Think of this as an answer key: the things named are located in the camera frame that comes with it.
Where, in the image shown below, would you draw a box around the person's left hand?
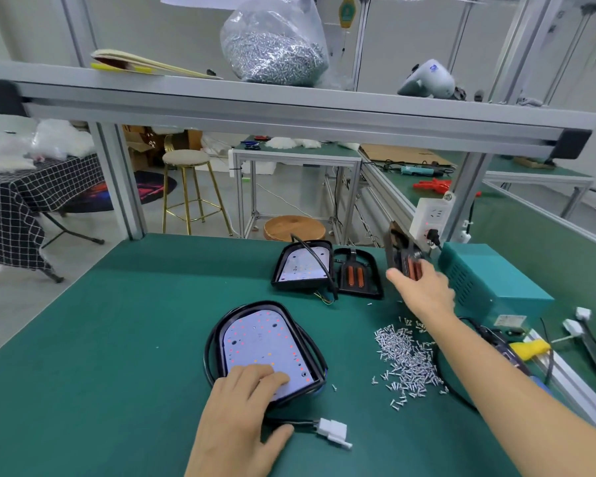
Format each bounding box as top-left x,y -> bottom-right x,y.
185,364 -> 295,477

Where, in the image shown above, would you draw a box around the person's right hand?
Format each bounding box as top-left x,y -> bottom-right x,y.
385,261 -> 458,324

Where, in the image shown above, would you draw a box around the black cover orange strips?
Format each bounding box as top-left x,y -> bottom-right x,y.
332,248 -> 385,300
385,220 -> 425,282

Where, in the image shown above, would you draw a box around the heap of small silver screws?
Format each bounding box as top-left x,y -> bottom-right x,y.
370,317 -> 450,411

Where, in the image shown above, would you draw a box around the blue black electric screwdriver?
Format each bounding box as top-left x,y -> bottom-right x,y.
477,323 -> 526,372

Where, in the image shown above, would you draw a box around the stack of unassembled lamp housings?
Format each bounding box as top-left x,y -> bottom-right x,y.
271,236 -> 339,302

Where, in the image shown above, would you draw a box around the person's right forearm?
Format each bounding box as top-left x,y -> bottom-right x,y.
427,307 -> 596,477

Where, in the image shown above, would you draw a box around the teal power supply box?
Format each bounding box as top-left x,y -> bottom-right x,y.
437,241 -> 556,329

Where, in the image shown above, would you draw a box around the white power strip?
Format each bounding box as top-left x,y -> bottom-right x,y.
409,193 -> 456,252

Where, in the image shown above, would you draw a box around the red tool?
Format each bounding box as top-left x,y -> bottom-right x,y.
412,178 -> 483,197

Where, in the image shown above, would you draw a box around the yellow plug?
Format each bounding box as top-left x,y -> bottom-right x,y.
509,339 -> 554,362

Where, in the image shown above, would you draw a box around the teal hand tool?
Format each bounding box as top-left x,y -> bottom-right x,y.
387,164 -> 443,177

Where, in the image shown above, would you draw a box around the round brown wooden stool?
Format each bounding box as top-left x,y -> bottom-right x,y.
263,215 -> 329,242

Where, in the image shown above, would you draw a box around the green workbench white legs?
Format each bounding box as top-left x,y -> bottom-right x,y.
481,164 -> 595,219

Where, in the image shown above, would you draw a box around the small green workbench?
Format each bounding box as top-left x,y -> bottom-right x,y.
228,142 -> 364,239

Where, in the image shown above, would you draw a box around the white handheld device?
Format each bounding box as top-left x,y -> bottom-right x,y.
397,58 -> 458,99

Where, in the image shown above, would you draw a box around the colourful round rug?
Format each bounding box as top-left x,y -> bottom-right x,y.
64,172 -> 178,215

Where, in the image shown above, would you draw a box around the round beige stool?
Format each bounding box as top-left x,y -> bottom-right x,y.
161,148 -> 234,237

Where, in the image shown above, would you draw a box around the clear bag of screws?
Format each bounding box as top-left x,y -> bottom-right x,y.
219,0 -> 331,87

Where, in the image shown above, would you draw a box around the black checked cloth table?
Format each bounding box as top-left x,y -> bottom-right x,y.
0,154 -> 105,284

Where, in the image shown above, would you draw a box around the white plastic bags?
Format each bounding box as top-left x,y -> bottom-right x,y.
0,119 -> 95,175

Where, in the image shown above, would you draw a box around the beige flat folder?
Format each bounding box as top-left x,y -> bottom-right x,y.
89,48 -> 220,80

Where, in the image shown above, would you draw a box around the white paper sheet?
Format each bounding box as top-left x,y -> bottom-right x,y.
161,0 -> 260,11

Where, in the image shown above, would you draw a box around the aluminium shelf frame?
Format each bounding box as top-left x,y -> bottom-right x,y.
0,0 -> 596,244

